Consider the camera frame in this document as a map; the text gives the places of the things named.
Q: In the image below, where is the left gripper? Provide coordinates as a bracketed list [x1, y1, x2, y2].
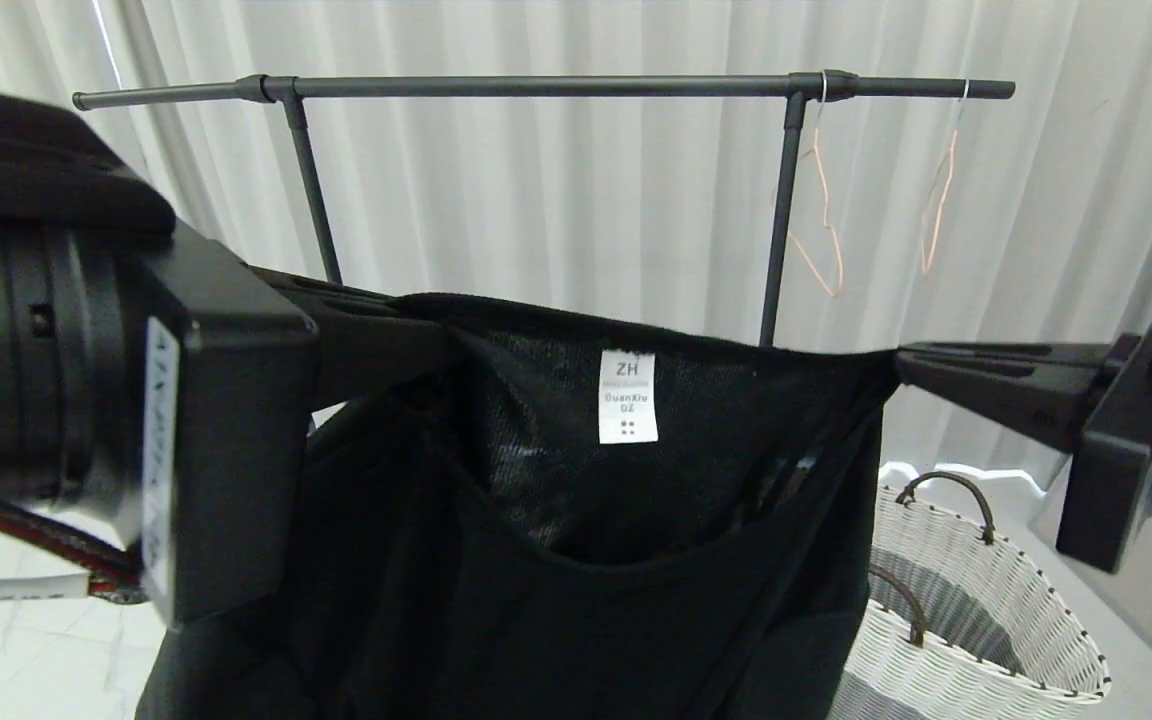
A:
[0, 220, 457, 629]

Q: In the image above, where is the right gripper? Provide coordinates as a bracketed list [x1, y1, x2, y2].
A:
[896, 280, 1152, 574]

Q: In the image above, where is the pink clothes hanger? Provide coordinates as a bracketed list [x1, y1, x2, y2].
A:
[771, 100, 847, 299]
[921, 80, 972, 276]

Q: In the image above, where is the black sleeveless top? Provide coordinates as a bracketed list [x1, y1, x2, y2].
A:
[136, 292, 902, 720]

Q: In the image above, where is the white laundry basket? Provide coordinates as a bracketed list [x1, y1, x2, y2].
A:
[829, 470, 1112, 720]

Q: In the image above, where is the black clothes rack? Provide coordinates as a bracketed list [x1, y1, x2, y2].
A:
[71, 70, 1017, 349]

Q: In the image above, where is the white curtain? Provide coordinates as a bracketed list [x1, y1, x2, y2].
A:
[0, 0, 1152, 491]

